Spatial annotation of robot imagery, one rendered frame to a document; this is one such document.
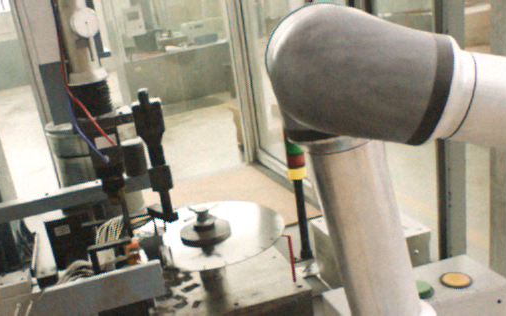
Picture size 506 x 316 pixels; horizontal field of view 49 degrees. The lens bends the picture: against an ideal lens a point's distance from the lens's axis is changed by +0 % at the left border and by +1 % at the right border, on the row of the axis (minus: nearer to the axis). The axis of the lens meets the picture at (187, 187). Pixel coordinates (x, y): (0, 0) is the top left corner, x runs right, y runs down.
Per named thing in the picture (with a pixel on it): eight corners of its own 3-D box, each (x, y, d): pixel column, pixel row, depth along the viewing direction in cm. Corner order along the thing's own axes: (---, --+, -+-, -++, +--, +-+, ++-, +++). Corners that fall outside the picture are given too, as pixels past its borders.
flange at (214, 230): (239, 222, 116) (238, 211, 116) (217, 245, 108) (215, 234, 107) (194, 220, 122) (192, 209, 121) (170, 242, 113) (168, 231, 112)
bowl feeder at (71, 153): (150, 193, 207) (130, 101, 196) (163, 220, 179) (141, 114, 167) (70, 212, 203) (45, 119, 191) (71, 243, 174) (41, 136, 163)
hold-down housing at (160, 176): (176, 183, 109) (157, 84, 103) (177, 190, 105) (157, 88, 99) (149, 188, 109) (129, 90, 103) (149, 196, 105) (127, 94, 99)
